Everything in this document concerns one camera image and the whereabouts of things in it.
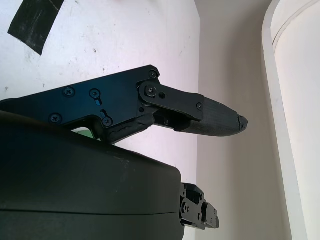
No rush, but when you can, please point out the white rounded column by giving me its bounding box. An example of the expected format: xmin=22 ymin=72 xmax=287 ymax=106
xmin=261 ymin=0 xmax=320 ymax=240

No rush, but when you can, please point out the black three-fingered right hand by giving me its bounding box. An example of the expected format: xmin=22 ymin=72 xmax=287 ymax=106
xmin=0 ymin=64 xmax=249 ymax=240

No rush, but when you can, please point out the black tape strip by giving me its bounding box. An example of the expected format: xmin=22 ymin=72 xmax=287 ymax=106
xmin=7 ymin=0 xmax=65 ymax=56

